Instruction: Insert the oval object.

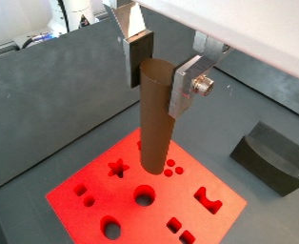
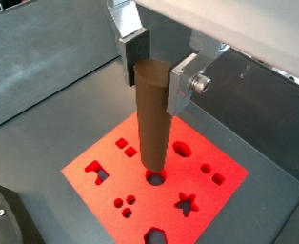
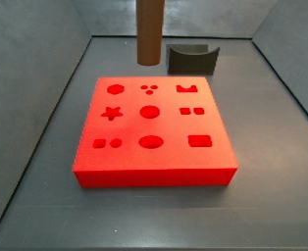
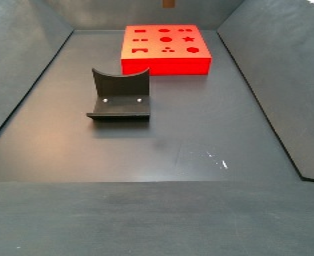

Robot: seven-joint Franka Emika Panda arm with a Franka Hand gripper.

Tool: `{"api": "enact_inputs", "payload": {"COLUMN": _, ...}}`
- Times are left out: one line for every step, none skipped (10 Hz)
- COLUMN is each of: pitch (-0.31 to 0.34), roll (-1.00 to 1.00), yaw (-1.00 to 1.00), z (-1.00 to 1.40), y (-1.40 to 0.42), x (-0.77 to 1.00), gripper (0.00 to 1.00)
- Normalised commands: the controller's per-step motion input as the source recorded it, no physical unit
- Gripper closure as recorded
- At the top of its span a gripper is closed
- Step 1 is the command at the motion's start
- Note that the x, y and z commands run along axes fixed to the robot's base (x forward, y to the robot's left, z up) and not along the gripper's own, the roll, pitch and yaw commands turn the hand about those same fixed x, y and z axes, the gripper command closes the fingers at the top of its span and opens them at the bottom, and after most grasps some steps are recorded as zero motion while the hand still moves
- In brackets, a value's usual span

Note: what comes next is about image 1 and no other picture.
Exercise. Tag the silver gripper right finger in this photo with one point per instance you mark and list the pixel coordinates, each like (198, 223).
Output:
(190, 79)

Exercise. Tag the brown oval peg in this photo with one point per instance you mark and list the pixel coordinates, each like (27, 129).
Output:
(156, 122)

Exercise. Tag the dark grey cradle block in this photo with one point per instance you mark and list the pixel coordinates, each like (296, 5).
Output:
(270, 156)

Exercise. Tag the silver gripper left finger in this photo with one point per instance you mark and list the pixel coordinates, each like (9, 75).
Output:
(136, 38)

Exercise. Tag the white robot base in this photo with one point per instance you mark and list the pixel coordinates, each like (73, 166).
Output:
(71, 15)

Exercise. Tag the grey foam side panel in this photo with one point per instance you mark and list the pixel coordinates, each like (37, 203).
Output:
(61, 87)

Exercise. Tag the red shape sorter board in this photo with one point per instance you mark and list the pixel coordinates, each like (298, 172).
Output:
(113, 203)

